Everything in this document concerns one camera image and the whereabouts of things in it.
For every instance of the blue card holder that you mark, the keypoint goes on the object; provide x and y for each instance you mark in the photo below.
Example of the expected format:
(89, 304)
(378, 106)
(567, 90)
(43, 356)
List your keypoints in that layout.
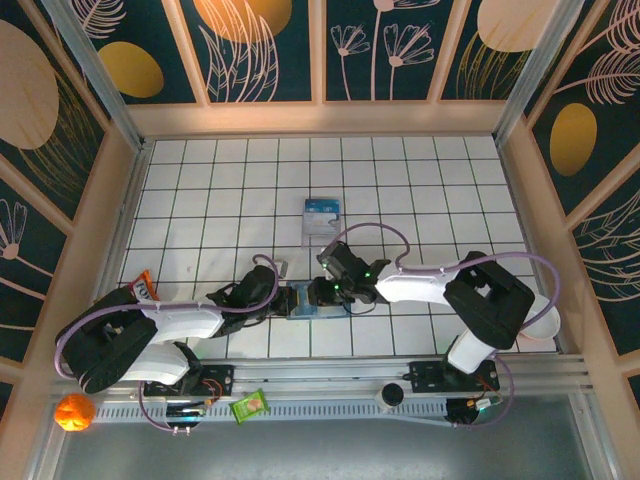
(325, 313)

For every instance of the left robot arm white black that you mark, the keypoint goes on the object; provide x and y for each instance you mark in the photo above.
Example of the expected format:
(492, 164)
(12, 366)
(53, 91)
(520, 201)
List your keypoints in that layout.
(185, 325)

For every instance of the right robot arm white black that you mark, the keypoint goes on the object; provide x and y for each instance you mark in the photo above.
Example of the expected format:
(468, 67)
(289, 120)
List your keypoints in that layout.
(415, 290)

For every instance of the transparent plastic card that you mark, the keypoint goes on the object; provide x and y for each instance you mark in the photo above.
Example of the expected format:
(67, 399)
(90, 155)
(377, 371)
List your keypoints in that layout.
(312, 241)

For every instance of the green snack packet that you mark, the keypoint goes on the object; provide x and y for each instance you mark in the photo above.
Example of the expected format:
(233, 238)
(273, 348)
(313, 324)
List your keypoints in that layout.
(250, 406)

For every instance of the red candy bag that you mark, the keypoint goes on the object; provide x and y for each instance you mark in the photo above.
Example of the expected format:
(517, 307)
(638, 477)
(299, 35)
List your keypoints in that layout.
(145, 287)

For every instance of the black knob on white base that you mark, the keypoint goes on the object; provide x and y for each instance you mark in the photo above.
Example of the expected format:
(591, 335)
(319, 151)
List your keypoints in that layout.
(391, 396)

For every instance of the black controller module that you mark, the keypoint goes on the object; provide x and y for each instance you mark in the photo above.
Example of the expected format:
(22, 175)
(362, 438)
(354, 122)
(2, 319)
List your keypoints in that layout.
(185, 413)
(462, 415)

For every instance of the white bowl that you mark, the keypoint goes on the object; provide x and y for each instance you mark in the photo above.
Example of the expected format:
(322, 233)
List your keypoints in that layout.
(545, 325)

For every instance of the orange ball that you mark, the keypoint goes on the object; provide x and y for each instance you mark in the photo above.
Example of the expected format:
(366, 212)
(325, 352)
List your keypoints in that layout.
(75, 412)

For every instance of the aluminium mounting rail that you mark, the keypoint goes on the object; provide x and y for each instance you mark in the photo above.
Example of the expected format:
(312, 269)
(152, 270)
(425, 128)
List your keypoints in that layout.
(325, 372)

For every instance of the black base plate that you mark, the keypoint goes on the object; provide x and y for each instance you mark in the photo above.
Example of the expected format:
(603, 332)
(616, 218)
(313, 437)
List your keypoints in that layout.
(425, 375)
(222, 375)

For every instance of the aluminium floor edge rail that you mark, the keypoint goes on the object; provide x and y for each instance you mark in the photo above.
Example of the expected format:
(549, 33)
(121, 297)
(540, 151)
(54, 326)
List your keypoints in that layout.
(134, 200)

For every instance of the aluminium corner post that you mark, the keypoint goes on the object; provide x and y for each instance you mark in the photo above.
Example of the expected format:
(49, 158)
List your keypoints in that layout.
(100, 75)
(532, 75)

